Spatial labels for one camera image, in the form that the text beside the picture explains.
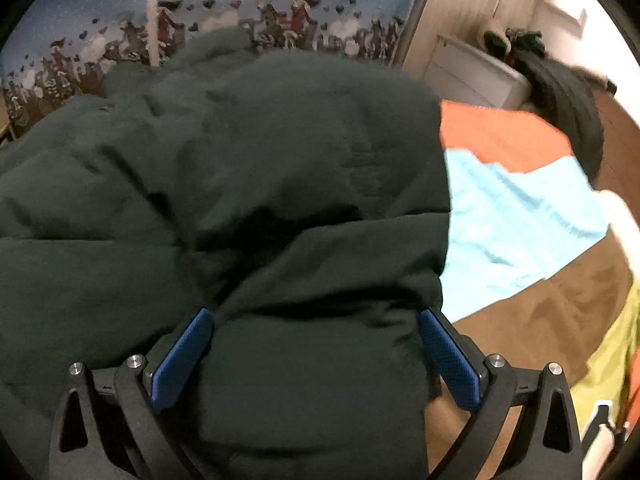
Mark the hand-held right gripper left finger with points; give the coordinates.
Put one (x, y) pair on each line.
(182, 360)

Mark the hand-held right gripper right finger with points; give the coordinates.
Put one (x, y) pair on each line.
(450, 365)

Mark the dark green sweatshirt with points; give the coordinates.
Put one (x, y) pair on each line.
(250, 185)

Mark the yellow-green printed blanket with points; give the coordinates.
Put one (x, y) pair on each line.
(610, 360)

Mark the orange and blue bed sheet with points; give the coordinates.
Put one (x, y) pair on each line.
(500, 210)

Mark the black puffer jacket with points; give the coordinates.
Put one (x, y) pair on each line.
(565, 105)

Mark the white drawer cabinet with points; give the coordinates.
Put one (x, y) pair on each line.
(465, 75)

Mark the beige plush item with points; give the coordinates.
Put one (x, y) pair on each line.
(494, 40)

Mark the dark striped cloth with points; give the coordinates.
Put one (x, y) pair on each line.
(525, 42)

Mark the white pole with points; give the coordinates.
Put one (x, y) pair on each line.
(155, 10)

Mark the light wooden wardrobe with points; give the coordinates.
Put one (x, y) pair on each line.
(465, 5)

